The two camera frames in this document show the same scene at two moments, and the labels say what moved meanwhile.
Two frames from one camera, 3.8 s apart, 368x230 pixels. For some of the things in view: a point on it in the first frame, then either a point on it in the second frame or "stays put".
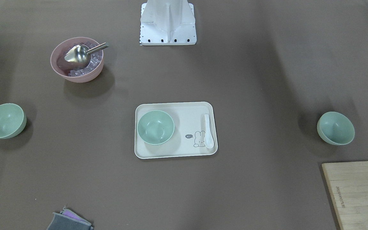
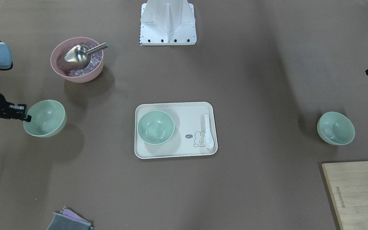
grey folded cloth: x=67 y=220 stays put
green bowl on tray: x=155 y=127 stays put
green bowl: x=4 y=121 -> x=49 y=118
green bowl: x=335 y=128 stays put
